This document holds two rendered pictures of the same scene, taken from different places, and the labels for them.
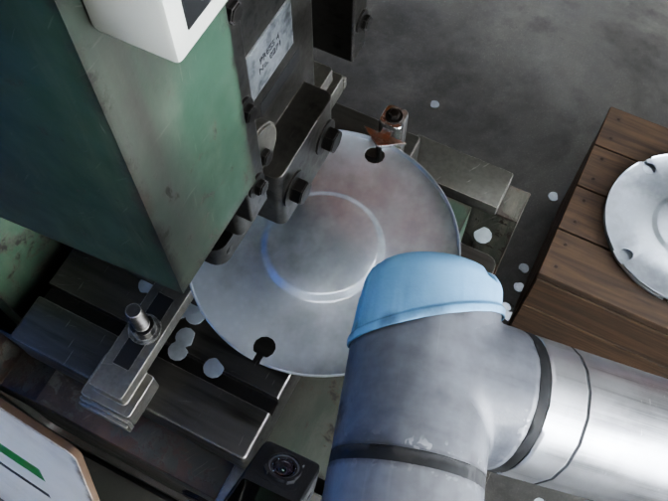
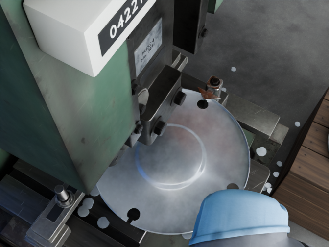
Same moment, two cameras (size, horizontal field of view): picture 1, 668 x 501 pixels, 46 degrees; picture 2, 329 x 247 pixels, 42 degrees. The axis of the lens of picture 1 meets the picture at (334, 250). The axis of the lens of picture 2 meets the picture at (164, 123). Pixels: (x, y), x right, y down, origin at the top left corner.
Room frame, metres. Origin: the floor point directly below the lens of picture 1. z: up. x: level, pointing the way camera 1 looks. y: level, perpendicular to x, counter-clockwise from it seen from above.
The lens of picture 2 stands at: (0.06, 0.01, 1.49)
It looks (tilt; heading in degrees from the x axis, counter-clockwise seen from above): 62 degrees down; 2
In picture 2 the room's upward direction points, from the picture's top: 1 degrees clockwise
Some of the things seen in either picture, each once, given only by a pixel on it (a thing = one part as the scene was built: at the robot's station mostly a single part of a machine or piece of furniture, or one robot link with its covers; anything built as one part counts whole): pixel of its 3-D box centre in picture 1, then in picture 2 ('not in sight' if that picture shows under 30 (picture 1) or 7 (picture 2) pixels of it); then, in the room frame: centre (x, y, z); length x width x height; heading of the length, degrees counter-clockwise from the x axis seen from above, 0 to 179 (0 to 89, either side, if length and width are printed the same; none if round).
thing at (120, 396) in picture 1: (139, 336); (61, 202); (0.28, 0.20, 0.76); 0.17 x 0.06 x 0.10; 153
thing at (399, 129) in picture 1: (391, 136); (212, 93); (0.53, -0.07, 0.75); 0.03 x 0.03 x 0.10; 63
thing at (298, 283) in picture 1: (322, 244); (170, 155); (0.37, 0.01, 0.78); 0.29 x 0.29 x 0.01
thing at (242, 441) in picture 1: (231, 242); (117, 147); (0.43, 0.12, 0.68); 0.45 x 0.30 x 0.06; 153
